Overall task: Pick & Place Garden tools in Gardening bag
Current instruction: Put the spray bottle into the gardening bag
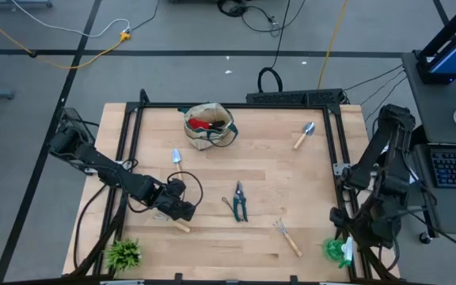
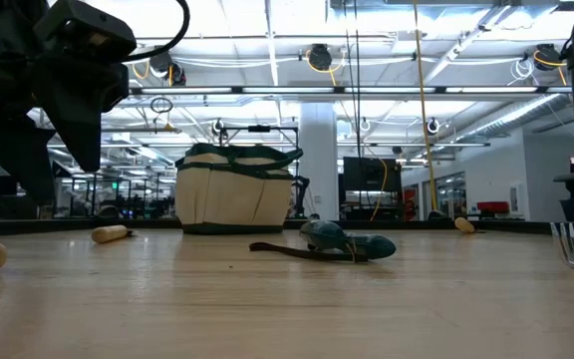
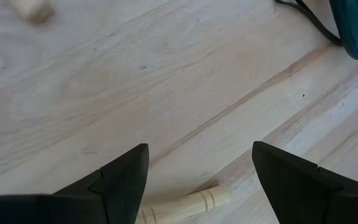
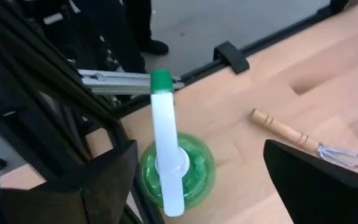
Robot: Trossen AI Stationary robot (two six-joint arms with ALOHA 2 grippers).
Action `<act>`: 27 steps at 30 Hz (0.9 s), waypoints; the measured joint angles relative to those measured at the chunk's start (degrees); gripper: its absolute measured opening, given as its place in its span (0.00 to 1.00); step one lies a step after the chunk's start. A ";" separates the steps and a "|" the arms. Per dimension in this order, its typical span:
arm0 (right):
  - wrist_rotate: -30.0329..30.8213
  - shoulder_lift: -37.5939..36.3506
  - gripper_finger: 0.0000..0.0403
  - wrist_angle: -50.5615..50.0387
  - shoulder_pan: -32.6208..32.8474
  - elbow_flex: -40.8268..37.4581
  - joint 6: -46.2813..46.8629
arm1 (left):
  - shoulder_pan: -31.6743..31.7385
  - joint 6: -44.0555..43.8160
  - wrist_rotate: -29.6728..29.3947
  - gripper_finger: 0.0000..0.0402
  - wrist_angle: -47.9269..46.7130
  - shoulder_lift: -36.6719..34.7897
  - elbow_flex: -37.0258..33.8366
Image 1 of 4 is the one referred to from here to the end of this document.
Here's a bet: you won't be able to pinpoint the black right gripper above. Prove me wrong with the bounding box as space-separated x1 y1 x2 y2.
329 206 395 249

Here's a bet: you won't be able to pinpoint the hand rake wooden handle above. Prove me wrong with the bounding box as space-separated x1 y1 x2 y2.
152 211 192 234
272 216 304 258

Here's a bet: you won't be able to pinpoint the green spray bottle white nozzle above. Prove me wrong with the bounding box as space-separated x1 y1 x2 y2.
322 236 355 269

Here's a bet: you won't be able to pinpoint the narrow-blade trowel wooden handle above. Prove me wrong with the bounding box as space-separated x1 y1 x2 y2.
171 148 184 181

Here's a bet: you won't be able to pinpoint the beige green gardening bag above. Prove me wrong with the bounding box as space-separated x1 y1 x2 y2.
178 101 239 151

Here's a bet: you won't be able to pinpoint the red black gardening glove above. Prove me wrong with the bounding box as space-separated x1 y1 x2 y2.
188 117 226 131

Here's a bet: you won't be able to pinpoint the wide-blade trowel wooden handle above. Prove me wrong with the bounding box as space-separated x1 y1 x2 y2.
293 121 316 150

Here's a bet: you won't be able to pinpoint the green pruning shears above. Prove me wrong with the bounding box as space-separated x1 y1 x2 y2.
222 180 249 223

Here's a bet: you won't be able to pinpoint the small green artificial plant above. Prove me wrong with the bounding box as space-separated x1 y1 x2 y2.
104 238 143 274

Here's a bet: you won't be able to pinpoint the black mesh electronics box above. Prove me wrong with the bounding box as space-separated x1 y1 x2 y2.
59 107 96 148

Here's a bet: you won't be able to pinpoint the grey desk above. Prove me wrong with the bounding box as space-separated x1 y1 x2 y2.
401 51 456 238

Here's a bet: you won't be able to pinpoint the black perforated power box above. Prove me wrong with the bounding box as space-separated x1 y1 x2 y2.
245 88 346 106

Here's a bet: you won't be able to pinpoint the grey metal base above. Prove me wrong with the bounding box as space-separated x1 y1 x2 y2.
0 0 53 11

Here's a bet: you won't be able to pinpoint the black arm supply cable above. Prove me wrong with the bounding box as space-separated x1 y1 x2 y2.
72 182 109 272

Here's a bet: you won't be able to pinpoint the black aluminium table frame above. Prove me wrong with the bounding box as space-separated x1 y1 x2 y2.
69 89 399 284

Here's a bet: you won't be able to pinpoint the thin black taut cable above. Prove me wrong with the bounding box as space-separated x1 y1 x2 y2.
344 64 405 92
360 70 405 106
364 74 409 120

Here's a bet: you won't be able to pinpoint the black looped floor cable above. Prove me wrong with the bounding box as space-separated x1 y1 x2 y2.
256 0 292 94

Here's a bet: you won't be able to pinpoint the yellow extension cable with plug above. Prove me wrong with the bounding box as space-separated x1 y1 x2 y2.
0 6 132 70

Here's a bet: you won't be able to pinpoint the thin black floor cable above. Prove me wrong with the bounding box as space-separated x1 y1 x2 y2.
131 0 161 32

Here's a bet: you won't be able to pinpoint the yellow floor cable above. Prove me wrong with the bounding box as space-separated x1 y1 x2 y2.
317 0 350 90

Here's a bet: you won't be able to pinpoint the white floor cable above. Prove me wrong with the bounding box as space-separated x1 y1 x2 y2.
12 0 131 39

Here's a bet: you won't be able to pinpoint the black tangled cable bundle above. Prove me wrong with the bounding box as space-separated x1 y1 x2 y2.
216 0 306 36

